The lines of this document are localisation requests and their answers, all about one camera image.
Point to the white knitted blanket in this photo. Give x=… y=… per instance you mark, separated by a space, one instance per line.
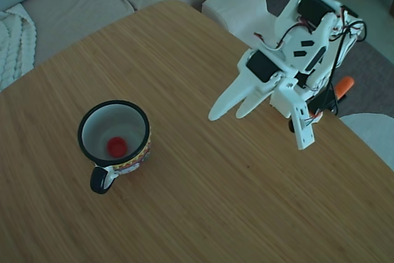
x=12 y=44

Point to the grey rug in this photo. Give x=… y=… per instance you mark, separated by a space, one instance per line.
x=369 y=66

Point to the white round seat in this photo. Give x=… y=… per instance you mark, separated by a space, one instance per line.
x=369 y=139

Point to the red bottle cap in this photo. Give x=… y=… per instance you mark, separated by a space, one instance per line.
x=117 y=146

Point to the white enamel mug black rim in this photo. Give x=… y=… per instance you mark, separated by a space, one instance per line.
x=114 y=118

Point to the orange and black clamp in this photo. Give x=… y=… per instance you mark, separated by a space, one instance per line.
x=344 y=86

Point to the beige sofa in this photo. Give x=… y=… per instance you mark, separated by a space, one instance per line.
x=77 y=13

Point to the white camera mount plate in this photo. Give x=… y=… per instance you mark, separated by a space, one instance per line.
x=304 y=136

